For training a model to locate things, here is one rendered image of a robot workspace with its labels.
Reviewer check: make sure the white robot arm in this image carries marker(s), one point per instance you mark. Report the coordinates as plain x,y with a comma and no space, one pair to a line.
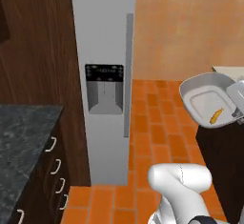
181,183

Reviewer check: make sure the grey fridge freezer door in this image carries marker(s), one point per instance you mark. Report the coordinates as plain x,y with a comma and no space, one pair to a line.
105,37

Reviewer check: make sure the grey container with shrimp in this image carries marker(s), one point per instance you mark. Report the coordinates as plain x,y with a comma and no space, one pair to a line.
203,88

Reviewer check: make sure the orange shrimp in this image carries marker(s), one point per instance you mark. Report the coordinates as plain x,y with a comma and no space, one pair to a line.
216,116

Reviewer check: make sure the tall dark wood cabinet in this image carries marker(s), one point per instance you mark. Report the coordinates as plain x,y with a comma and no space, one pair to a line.
38,43

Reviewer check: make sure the dark wood drawer cabinet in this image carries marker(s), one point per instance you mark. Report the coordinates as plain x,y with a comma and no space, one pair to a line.
41,183

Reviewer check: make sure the dark wood island cabinet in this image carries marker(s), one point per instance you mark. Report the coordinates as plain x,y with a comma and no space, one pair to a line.
222,170

